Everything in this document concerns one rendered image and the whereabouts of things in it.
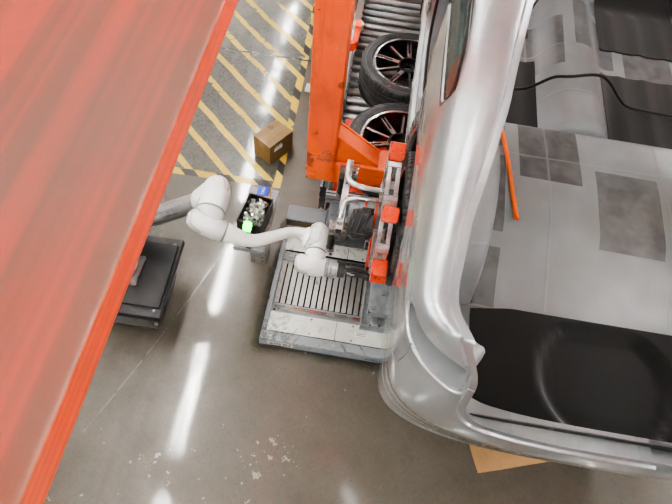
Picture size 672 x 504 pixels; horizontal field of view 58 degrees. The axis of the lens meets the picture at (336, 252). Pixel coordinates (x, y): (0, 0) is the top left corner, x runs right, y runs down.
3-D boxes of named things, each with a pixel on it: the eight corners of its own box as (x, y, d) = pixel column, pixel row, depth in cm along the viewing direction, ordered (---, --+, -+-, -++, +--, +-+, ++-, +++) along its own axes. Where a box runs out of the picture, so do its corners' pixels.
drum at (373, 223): (387, 237, 297) (392, 220, 285) (344, 230, 297) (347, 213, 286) (390, 214, 305) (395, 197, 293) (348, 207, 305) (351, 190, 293)
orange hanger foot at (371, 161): (422, 197, 346) (435, 156, 317) (331, 182, 346) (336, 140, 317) (424, 175, 355) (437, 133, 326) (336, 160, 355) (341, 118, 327)
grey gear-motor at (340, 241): (388, 265, 371) (397, 232, 342) (320, 253, 372) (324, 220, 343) (391, 240, 381) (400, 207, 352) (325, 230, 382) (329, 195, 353)
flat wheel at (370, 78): (347, 63, 440) (350, 35, 420) (432, 53, 453) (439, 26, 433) (373, 128, 406) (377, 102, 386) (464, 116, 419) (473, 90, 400)
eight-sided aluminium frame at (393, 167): (377, 292, 303) (394, 230, 257) (364, 290, 303) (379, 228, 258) (388, 207, 333) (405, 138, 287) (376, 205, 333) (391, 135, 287)
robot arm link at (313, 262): (324, 271, 294) (328, 248, 301) (292, 266, 295) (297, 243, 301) (323, 281, 304) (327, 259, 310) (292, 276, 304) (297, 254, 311)
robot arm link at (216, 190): (103, 232, 319) (117, 199, 330) (127, 248, 330) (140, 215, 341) (209, 200, 278) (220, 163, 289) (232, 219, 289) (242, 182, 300)
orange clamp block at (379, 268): (386, 268, 283) (384, 284, 278) (370, 265, 283) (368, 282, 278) (389, 260, 277) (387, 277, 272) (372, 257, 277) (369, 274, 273)
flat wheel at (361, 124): (457, 202, 378) (466, 177, 358) (353, 209, 368) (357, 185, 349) (432, 124, 413) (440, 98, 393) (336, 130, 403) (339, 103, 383)
